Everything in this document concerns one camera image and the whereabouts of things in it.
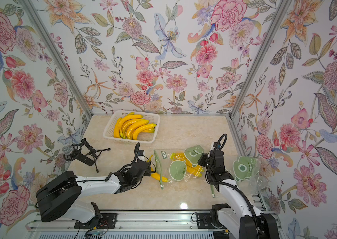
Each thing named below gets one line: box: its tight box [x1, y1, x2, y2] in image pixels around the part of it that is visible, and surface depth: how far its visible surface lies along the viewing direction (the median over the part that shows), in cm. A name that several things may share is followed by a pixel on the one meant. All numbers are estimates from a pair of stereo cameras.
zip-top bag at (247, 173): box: [232, 155, 269, 194], surface depth 84 cm
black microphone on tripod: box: [61, 138, 111, 173], surface depth 84 cm
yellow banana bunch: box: [113, 112, 157, 141], surface depth 103 cm
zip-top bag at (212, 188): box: [210, 184, 216, 198], surface depth 85 cm
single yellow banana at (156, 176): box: [147, 154, 170, 183], surface depth 82 cm
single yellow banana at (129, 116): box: [118, 112, 144, 132], surface depth 102 cm
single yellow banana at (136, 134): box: [132, 123, 158, 140], surface depth 103 cm
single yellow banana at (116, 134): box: [113, 117, 122, 139], surface depth 103 cm
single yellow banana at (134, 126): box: [126, 119, 150, 140], surface depth 102 cm
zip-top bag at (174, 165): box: [153, 144, 205, 190], surface depth 84 cm
